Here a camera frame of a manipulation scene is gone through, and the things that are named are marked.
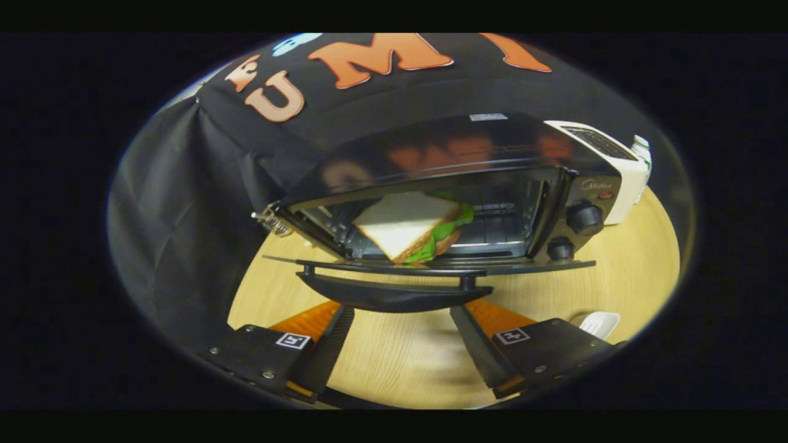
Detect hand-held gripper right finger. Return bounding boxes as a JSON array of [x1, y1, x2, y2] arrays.
[[449, 300, 626, 399]]

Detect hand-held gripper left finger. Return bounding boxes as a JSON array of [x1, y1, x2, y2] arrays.
[[200, 301, 356, 404]]

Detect white bread lettuce sandwich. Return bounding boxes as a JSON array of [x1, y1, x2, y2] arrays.
[[351, 191, 475, 266]]

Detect black toaster oven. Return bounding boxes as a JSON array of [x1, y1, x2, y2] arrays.
[[265, 113, 622, 313]]

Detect white pop-up toaster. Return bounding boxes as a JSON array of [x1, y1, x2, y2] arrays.
[[545, 120, 652, 226]]

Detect white ribbed plastic tray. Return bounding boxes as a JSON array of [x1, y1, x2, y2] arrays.
[[569, 311, 621, 341]]

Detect black backdrop cloth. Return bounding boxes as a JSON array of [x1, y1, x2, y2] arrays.
[[108, 34, 650, 361]]

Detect white bottle green label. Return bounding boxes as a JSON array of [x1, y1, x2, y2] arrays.
[[630, 135, 653, 168]]

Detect small metal wire rack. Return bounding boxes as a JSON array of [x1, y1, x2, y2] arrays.
[[251, 202, 294, 238]]

